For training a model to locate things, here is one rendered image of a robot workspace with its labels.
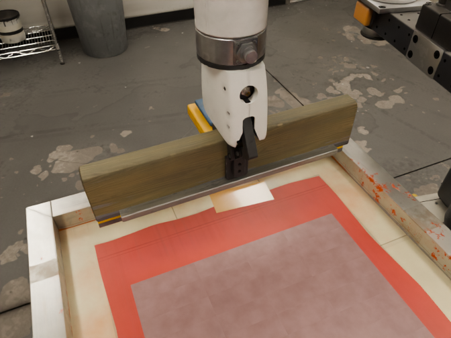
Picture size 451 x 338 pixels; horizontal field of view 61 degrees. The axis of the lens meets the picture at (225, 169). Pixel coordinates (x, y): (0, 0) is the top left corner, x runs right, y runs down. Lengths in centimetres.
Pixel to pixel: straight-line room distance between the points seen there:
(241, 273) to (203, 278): 6
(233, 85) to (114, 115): 226
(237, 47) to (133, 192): 22
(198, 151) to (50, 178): 185
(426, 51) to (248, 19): 55
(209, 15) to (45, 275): 40
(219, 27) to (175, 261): 35
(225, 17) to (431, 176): 208
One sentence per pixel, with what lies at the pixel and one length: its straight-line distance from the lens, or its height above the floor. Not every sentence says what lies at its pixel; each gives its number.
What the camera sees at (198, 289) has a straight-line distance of 56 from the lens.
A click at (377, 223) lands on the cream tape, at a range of 68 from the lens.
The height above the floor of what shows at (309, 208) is 96.
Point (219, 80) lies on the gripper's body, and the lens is 42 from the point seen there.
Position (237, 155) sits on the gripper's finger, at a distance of 46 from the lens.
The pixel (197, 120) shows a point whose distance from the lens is 85.
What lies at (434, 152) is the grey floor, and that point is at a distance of 255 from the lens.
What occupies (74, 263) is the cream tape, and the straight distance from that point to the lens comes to 63.
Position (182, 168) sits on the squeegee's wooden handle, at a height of 112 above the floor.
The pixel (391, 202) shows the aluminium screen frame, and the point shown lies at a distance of 68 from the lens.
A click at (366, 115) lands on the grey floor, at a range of 271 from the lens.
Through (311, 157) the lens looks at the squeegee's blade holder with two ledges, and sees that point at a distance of 56.
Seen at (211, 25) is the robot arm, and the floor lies 130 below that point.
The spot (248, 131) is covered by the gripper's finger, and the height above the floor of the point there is 118.
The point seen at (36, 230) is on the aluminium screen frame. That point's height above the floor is 99.
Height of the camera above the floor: 144
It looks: 43 degrees down
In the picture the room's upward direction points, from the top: straight up
